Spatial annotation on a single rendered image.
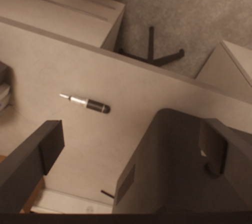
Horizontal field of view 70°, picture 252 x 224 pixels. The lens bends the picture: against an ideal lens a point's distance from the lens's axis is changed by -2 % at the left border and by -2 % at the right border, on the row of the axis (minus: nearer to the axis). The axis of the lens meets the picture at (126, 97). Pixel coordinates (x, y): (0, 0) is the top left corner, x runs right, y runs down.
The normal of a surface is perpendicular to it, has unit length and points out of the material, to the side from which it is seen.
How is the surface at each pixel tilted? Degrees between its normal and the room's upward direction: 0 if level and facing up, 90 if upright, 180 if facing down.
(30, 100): 0
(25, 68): 0
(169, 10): 0
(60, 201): 90
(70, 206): 90
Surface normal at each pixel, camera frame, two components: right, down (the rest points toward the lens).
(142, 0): -0.13, 0.62
